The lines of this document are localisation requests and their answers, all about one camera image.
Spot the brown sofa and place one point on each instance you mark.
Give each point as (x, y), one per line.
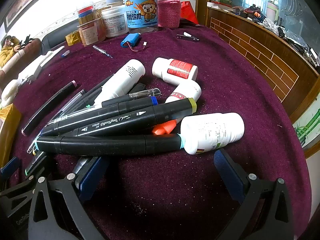
(27, 55)

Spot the bamboo poster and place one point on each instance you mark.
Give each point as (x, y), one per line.
(308, 130)

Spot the wide white pill bottle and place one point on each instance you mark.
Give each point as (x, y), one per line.
(212, 132)

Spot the black marker pink caps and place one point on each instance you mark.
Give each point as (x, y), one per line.
(47, 107)

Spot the blue battery pack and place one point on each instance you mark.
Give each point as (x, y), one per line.
(131, 41)

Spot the yellow taped white tray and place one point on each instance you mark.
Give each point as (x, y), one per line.
(10, 130)

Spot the pink knitted thermos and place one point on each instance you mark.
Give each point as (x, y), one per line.
(169, 12)

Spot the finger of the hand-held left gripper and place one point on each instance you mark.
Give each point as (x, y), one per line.
(10, 167)
(22, 187)

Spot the black phone holder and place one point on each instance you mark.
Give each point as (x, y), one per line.
(26, 41)

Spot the wooden door frame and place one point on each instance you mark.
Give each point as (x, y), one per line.
(202, 2)

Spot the white papers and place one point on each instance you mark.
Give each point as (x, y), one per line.
(48, 56)

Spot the clear gel pen black barrel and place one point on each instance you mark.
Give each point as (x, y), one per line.
(72, 100)

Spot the jar red blue lids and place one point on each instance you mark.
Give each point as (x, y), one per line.
(86, 12)

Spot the black clip tool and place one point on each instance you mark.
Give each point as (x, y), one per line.
(187, 37)

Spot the black leather sofa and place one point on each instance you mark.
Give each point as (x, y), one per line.
(53, 38)

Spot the slim white bottle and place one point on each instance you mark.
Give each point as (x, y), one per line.
(125, 77)

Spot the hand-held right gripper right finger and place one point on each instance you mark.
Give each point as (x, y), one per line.
(228, 177)

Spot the orange contents jar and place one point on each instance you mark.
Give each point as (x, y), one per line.
(91, 33)

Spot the red bag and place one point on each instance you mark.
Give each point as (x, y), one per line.
(188, 12)

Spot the black marker light blue caps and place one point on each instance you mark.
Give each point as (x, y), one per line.
(112, 145)

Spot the bagged white buns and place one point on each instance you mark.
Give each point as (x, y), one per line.
(9, 92)

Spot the blue clear pen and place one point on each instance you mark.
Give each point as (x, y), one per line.
(102, 51)

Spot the white bottle orange cap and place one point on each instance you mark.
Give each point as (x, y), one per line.
(186, 91)

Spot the black marker yellow cap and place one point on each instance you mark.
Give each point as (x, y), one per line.
(140, 120)

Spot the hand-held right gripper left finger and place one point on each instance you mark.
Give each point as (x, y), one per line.
(92, 180)

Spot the yellow tape roll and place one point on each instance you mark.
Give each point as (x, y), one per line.
(73, 38)

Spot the white bottle red label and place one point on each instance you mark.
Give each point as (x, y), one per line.
(162, 70)

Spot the pink cup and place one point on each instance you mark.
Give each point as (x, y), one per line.
(271, 8)

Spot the white charger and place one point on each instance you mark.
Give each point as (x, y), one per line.
(27, 73)

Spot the small blue cap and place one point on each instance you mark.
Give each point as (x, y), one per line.
(65, 53)

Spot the wooden brick-pattern cabinet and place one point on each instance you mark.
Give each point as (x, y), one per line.
(262, 55)

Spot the white jar grey lid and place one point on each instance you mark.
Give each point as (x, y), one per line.
(115, 20)

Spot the black marker green caps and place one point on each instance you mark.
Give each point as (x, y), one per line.
(100, 86)

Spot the clear jar blue label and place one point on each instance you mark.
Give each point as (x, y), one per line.
(141, 12)

